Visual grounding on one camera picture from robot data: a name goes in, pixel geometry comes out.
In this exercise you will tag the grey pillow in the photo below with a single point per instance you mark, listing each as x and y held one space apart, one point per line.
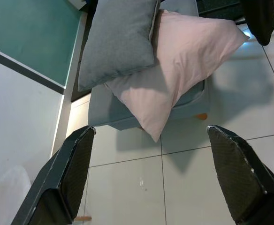
118 39

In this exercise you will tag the black metal bar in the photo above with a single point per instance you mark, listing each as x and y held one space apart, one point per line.
240 22

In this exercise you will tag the wooden ottoman leg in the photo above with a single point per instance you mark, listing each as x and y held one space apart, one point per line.
202 116

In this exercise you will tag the dark panel frame strip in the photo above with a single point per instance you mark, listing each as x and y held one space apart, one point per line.
26 70

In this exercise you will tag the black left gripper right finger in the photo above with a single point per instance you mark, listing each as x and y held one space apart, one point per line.
235 173

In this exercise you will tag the blue-grey upholstered ottoman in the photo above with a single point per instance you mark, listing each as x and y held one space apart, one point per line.
101 110

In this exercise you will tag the pink pillow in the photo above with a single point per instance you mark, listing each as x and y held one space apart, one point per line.
181 58

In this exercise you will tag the wooden chair leg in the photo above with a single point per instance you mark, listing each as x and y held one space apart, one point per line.
83 218

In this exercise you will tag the black cloth covered object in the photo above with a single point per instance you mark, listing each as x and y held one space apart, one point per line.
259 21

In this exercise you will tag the teal glass panel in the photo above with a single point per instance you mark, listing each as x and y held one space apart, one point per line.
29 30

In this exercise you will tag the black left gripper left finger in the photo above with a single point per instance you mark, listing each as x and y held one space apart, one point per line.
66 168

